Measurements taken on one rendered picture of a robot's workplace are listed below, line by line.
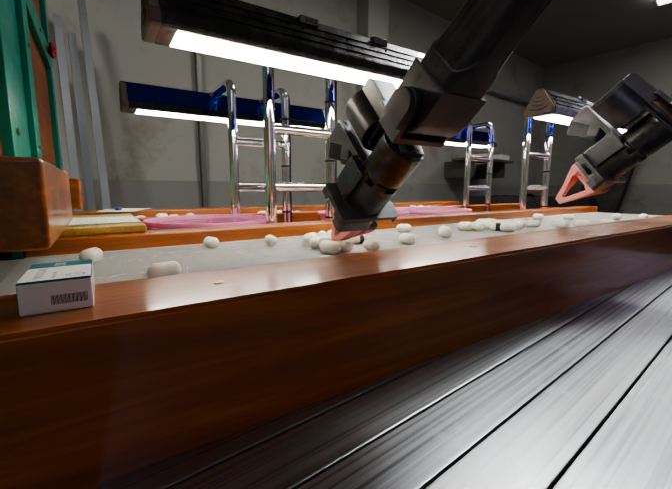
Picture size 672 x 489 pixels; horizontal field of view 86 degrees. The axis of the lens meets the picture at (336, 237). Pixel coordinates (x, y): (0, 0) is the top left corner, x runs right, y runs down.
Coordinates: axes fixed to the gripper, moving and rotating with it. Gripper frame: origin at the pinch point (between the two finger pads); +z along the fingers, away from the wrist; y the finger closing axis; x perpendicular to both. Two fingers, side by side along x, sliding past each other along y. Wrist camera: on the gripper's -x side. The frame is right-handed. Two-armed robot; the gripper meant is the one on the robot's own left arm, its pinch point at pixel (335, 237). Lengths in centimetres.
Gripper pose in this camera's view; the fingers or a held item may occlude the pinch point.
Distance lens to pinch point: 57.2
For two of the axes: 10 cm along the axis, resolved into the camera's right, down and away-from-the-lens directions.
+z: -4.2, 5.7, 7.0
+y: -8.3, 0.7, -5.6
